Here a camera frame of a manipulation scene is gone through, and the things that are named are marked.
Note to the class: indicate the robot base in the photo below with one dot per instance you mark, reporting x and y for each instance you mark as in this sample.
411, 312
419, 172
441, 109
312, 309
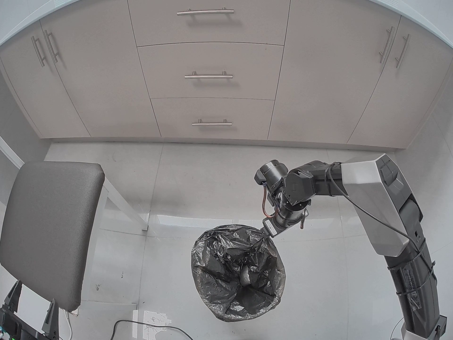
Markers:
406, 334

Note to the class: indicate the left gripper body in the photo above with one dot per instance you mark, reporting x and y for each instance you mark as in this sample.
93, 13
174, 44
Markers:
17, 326

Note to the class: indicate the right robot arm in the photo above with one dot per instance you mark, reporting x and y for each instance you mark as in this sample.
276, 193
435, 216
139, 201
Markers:
368, 204

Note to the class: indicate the beige cabinet with drawers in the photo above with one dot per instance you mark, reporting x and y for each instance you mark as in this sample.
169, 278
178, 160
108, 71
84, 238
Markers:
212, 94

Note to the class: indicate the grey padded chair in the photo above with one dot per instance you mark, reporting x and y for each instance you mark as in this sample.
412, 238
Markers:
49, 225

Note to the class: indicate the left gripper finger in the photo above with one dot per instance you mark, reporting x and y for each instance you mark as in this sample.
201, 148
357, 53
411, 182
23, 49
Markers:
14, 298
51, 319

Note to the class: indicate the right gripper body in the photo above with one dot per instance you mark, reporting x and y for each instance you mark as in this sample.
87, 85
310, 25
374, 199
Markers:
290, 216

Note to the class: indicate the black plastic bag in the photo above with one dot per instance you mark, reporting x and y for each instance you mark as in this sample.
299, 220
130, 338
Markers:
216, 260

